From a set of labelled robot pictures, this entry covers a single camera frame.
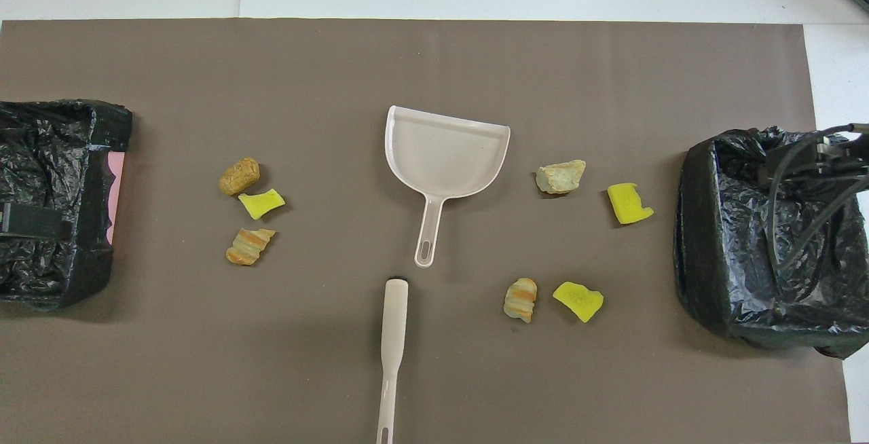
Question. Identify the bin lined with black bag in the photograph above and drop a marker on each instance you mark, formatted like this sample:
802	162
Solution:
733	281

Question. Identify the round brown sponge chunk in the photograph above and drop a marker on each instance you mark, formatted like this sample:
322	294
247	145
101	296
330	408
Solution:
239	176

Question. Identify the flat yellow sponge piece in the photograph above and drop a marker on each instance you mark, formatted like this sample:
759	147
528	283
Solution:
579	300

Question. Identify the beige plastic dustpan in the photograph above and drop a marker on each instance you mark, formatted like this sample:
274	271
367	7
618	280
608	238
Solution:
445	152

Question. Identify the notched yellow sponge piece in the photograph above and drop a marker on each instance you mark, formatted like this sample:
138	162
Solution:
628	205

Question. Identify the small yellow sponge piece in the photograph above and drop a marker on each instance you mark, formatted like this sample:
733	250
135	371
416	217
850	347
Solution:
261	205

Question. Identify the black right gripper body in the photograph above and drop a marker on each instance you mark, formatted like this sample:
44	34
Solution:
845	155

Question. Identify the pink bin with black bag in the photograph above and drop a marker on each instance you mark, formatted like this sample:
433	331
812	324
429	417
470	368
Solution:
47	152

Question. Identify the brown table mat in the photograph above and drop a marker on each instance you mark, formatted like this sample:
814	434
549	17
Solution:
204	362

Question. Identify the orange striped sponge piece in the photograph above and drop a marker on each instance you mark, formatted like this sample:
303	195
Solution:
248	247
521	300

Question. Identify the beige brush black bristles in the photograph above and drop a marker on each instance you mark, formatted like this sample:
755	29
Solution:
394	322

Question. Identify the pale beige sponge chunk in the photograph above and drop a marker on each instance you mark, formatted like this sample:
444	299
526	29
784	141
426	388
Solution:
561	177

